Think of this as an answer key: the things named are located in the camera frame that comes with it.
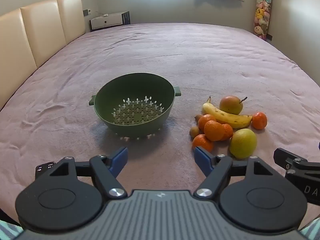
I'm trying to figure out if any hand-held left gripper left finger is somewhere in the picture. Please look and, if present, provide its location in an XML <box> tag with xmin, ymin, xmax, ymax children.
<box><xmin>36</xmin><ymin>147</ymin><xmax>129</xmax><ymax>199</ymax></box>

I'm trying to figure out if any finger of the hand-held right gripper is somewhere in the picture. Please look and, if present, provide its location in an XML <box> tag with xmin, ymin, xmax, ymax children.
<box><xmin>273</xmin><ymin>147</ymin><xmax>308</xmax><ymax>172</ymax></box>

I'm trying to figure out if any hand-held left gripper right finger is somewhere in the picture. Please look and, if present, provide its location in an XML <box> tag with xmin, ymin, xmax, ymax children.
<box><xmin>194</xmin><ymin>146</ymin><xmax>285</xmax><ymax>200</ymax></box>

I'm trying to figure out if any orange tangerine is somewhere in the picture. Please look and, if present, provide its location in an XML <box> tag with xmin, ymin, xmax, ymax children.
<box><xmin>204</xmin><ymin>120</ymin><xmax>225</xmax><ymax>142</ymax></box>
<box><xmin>251</xmin><ymin>112</ymin><xmax>268</xmax><ymax>130</ymax></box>
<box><xmin>197</xmin><ymin>114</ymin><xmax>217</xmax><ymax>132</ymax></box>
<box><xmin>220</xmin><ymin>124</ymin><xmax>234</xmax><ymax>141</ymax></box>
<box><xmin>192</xmin><ymin>134</ymin><xmax>215</xmax><ymax>153</ymax></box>

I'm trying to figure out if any red-yellow pear with stem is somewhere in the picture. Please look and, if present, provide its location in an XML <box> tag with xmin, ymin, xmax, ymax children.
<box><xmin>219</xmin><ymin>95</ymin><xmax>248</xmax><ymax>115</ymax></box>

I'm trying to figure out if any green plastic colander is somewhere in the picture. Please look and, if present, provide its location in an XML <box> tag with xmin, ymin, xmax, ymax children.
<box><xmin>88</xmin><ymin>73</ymin><xmax>181</xmax><ymax>140</ymax></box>

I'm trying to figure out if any yellow banana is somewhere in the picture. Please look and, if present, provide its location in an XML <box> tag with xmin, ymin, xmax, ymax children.
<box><xmin>202</xmin><ymin>96</ymin><xmax>253</xmax><ymax>129</ymax></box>

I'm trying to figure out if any black smartphone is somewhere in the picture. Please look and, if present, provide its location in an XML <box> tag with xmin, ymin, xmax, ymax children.
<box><xmin>35</xmin><ymin>162</ymin><xmax>57</xmax><ymax>180</ymax></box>

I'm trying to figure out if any pink bed blanket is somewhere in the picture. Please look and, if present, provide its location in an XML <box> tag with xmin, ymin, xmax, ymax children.
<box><xmin>0</xmin><ymin>22</ymin><xmax>320</xmax><ymax>230</ymax></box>

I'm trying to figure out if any person's striped clothing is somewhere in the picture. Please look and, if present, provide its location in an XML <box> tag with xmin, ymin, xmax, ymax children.
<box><xmin>0</xmin><ymin>219</ymin><xmax>320</xmax><ymax>240</ymax></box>

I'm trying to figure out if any white bedside cabinet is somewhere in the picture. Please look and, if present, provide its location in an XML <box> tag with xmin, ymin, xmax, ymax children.
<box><xmin>89</xmin><ymin>11</ymin><xmax>131</xmax><ymax>32</ymax></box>

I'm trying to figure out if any hanging bag of plush toys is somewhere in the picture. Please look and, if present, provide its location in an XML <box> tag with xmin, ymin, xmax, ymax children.
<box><xmin>253</xmin><ymin>0</ymin><xmax>273</xmax><ymax>40</ymax></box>

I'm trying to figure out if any cream padded headboard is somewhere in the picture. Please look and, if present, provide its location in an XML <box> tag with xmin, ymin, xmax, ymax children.
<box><xmin>0</xmin><ymin>0</ymin><xmax>87</xmax><ymax>110</ymax></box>

